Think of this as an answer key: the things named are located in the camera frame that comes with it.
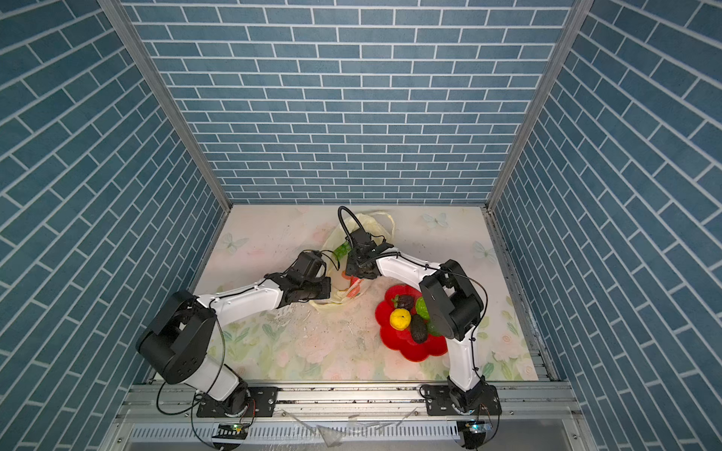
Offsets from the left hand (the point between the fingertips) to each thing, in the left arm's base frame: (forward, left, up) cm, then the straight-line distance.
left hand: (337, 289), depth 91 cm
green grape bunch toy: (+17, 0, -1) cm, 17 cm away
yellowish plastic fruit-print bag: (0, -3, -1) cm, 3 cm away
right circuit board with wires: (-38, -38, -5) cm, 54 cm away
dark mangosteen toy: (-5, -22, +1) cm, 22 cm away
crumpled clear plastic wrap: (-38, -1, -5) cm, 38 cm away
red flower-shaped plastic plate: (-15, -21, -3) cm, 26 cm away
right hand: (+7, -5, +1) cm, 9 cm away
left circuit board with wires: (-37, +25, -8) cm, 45 cm away
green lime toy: (-7, -27, +1) cm, 28 cm away
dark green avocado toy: (-13, -29, 0) cm, 32 cm away
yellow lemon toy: (-10, -20, +2) cm, 22 cm away
